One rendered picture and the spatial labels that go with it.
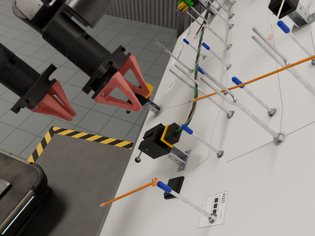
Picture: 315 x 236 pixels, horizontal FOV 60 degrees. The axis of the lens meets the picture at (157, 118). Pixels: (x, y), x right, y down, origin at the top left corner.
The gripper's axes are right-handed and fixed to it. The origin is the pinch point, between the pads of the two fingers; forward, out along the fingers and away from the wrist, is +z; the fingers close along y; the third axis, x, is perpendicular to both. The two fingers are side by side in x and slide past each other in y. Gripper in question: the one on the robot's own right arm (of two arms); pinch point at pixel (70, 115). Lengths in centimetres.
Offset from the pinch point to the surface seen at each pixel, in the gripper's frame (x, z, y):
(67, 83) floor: 172, 21, 104
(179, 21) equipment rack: 26, 24, 86
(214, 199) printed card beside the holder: -26.2, 17.9, -9.3
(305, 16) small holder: -38.6, 14.7, 22.6
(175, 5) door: 123, 55, 236
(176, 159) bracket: -14.3, 18.4, -0.8
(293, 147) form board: -37.9, 16.0, -3.4
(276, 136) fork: -35.9, 15.4, -1.7
